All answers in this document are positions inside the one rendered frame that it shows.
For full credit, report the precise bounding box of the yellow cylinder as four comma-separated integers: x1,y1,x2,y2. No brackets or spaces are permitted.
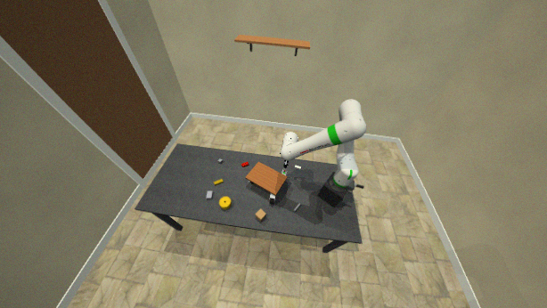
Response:
219,197,232,209

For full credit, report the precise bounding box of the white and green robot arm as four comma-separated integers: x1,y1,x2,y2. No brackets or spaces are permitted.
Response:
281,99,366,194

